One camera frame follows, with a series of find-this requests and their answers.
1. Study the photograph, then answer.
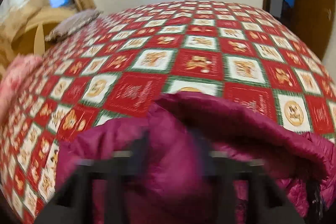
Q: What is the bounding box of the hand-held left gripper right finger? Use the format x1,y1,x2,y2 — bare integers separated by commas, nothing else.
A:
189,130,305,224

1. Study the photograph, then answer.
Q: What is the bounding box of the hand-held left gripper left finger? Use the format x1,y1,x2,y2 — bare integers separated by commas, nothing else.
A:
34,135,153,224

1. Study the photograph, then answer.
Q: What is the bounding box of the magenta puffer jacket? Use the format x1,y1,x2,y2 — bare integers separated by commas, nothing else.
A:
54,91,336,224

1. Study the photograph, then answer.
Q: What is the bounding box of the red checkered printed blanket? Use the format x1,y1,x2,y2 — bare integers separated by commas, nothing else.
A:
0,0,336,224

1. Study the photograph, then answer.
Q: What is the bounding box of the pink fluffy blanket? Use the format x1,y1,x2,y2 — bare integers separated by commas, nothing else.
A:
0,54,44,125

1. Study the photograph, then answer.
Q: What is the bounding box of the grey striped pillow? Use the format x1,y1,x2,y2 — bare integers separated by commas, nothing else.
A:
45,9,103,43

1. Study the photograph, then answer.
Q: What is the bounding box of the beige wooden headboard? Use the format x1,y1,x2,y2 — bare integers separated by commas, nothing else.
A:
12,5,84,56

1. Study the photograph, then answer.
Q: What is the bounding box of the brown wooden door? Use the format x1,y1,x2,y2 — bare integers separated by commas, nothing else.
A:
291,0,336,56

